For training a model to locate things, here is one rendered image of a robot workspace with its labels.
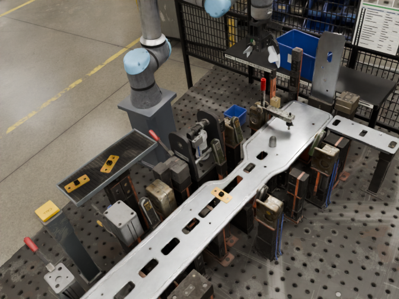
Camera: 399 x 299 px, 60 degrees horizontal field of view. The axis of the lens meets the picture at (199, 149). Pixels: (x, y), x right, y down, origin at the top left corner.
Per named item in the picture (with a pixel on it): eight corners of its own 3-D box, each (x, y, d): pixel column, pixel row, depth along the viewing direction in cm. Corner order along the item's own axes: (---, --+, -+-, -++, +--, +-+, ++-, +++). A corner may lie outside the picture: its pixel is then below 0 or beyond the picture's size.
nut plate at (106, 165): (108, 173, 124) (108, 171, 123) (100, 171, 125) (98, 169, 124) (119, 156, 130) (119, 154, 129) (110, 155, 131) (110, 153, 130)
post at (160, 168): (176, 232, 157) (160, 174, 129) (168, 226, 160) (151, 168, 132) (184, 225, 159) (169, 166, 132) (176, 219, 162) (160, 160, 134)
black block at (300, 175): (299, 229, 152) (306, 187, 131) (278, 216, 158) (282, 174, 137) (309, 217, 156) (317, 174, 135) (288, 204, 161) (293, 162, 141)
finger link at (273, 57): (271, 73, 134) (260, 51, 132) (279, 66, 137) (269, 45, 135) (276, 70, 132) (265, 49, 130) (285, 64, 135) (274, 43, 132)
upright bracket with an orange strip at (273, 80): (269, 151, 187) (273, 71, 152) (267, 150, 188) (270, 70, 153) (272, 148, 188) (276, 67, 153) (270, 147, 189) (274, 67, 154)
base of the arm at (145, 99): (124, 103, 164) (119, 85, 157) (144, 86, 172) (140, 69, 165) (148, 111, 157) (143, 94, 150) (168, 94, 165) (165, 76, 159)
